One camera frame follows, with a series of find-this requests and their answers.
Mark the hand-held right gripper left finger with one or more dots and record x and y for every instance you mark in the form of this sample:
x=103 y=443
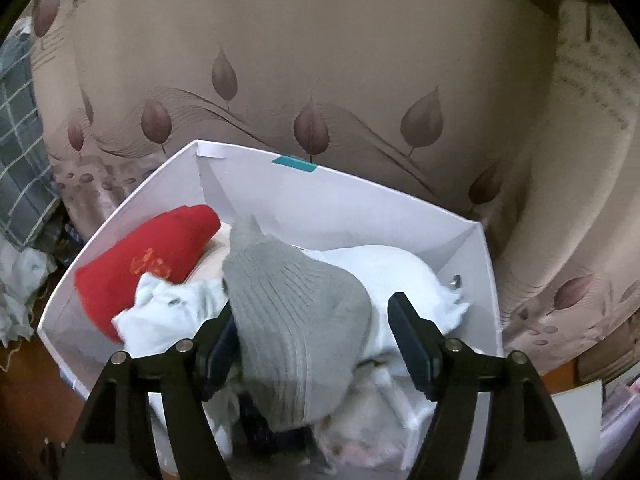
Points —
x=222 y=355

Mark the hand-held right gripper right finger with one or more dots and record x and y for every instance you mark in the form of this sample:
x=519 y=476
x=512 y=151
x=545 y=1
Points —
x=412 y=340

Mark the white patterned underwear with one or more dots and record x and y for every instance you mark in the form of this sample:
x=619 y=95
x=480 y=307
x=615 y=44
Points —
x=170 y=320

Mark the blue floral lace underwear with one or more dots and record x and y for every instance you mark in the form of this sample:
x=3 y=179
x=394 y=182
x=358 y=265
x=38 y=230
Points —
x=260 y=430

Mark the grey ribbed underwear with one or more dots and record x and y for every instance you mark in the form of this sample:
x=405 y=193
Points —
x=300 y=320

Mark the white paper bag teal print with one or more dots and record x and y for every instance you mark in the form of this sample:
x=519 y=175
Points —
x=325 y=195

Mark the red underwear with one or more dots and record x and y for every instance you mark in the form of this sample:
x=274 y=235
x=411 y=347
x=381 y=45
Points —
x=150 y=260

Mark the bed with grey sheet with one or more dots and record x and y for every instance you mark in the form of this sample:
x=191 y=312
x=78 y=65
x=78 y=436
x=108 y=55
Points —
x=575 y=425

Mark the white plastic bags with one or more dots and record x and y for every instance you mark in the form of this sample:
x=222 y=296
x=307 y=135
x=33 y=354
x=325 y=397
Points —
x=20 y=290

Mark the grey plaid cloth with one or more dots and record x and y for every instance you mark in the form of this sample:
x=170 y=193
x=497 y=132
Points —
x=20 y=160

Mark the beige leaf print curtain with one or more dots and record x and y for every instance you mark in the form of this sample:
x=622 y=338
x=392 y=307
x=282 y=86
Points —
x=350 y=35

